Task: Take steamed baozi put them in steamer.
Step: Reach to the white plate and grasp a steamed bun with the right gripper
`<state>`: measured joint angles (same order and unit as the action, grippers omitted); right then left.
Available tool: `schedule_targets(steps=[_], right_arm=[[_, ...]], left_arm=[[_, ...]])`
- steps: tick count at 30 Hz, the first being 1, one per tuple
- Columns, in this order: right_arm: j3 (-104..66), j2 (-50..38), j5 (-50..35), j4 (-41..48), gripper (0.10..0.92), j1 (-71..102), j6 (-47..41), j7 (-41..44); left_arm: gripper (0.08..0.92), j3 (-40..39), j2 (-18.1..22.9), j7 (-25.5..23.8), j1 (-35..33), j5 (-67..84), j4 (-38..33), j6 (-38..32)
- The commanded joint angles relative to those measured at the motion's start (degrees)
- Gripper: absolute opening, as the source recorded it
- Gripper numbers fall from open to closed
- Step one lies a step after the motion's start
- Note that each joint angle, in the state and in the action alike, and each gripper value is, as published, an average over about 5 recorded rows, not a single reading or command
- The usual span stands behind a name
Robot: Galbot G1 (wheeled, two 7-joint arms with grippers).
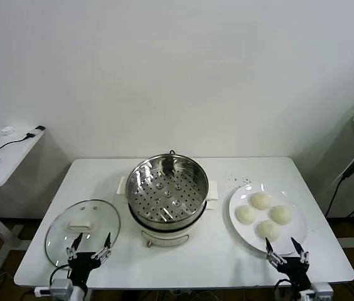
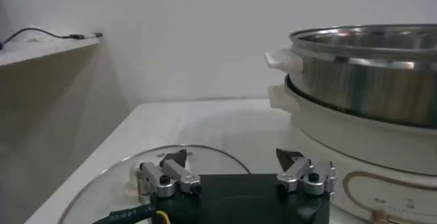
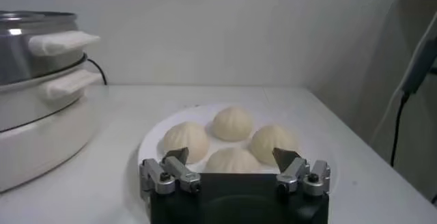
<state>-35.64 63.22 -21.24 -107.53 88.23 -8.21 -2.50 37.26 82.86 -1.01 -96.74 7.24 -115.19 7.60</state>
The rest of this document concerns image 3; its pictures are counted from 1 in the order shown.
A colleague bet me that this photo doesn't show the white round plate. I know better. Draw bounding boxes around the white round plate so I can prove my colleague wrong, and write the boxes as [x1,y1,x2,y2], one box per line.
[137,103,339,221]

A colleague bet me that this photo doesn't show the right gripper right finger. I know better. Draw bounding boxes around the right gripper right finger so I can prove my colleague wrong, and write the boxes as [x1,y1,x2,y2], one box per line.
[272,147,331,197]

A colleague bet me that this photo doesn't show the black cable with grey adapter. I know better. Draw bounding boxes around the black cable with grey adapter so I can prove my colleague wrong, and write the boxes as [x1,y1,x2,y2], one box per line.
[390,13,437,168]

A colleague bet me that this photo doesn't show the black pot power cable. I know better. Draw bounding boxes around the black pot power cable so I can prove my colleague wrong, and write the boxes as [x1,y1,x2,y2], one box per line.
[87,57,109,86]

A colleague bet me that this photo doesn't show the stainless steel steamer basket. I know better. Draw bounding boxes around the stainless steel steamer basket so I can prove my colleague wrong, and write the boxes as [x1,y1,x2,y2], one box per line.
[0,10,102,86]

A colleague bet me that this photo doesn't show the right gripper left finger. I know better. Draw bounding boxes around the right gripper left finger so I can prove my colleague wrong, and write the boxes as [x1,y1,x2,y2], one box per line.
[139,146,202,201]

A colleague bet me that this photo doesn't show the white steamed baozi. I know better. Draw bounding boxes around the white steamed baozi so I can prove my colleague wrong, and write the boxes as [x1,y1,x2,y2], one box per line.
[249,124,300,167]
[212,105,254,143]
[163,121,211,165]
[203,147,263,174]

